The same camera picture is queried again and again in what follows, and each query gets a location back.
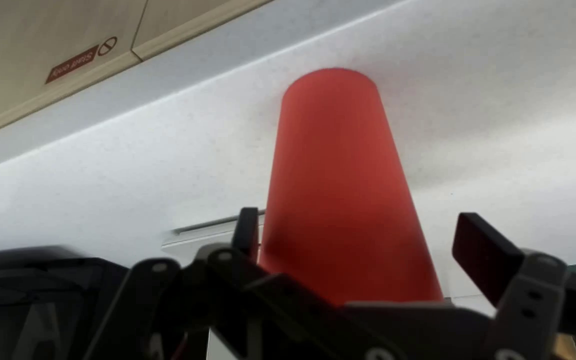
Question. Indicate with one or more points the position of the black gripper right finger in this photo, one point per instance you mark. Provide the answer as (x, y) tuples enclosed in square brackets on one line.
[(484, 257)]

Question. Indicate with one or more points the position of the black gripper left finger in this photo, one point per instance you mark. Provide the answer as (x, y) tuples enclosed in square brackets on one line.
[(246, 232)]

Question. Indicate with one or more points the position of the orange plastic cup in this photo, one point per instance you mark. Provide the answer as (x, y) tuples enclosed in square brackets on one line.
[(340, 200)]

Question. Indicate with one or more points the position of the red warning sticker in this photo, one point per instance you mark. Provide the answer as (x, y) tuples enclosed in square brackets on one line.
[(75, 63)]

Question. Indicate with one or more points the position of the beige cabinet door with sticker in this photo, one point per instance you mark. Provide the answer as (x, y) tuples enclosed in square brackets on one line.
[(21, 46)]

